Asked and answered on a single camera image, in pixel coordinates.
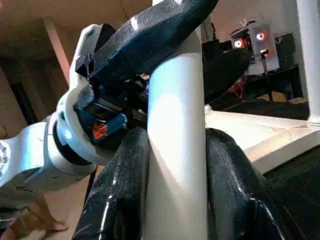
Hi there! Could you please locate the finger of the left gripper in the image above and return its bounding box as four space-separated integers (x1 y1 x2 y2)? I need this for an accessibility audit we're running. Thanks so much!
89 0 220 90
202 46 254 105

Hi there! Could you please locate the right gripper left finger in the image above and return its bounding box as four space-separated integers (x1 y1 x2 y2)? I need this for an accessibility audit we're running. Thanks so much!
71 126 151 240

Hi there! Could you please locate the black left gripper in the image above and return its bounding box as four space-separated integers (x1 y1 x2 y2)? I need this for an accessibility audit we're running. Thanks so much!
74 72 152 148

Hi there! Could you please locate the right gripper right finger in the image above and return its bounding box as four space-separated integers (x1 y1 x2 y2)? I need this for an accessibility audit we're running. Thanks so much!
205 127 320 240

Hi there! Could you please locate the white plastic table top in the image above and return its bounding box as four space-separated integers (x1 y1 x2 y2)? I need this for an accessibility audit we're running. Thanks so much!
204 106 320 174

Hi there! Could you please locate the white plastic table leg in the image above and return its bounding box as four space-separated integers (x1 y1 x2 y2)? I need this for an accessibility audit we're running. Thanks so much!
295 0 320 128
144 0 209 240

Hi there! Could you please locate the bare human foot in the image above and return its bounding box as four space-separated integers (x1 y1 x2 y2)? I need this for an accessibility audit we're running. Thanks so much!
0 197 69 240

